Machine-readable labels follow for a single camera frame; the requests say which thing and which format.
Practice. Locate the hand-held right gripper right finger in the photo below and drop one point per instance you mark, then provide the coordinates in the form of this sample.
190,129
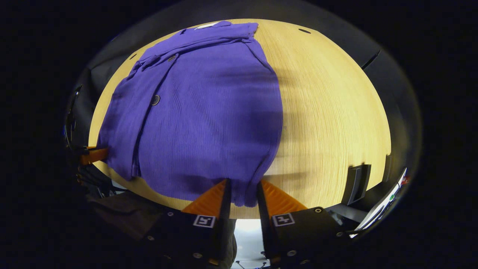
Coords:
263,216

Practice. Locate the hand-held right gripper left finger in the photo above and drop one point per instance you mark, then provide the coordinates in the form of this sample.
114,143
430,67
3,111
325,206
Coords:
225,209

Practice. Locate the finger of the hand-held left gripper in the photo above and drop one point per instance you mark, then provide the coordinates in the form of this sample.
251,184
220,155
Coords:
95,155

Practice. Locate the purple button shirt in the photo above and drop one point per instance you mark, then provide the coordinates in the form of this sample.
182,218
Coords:
209,123

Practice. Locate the black stand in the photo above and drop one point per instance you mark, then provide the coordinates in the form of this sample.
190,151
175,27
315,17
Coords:
356,183

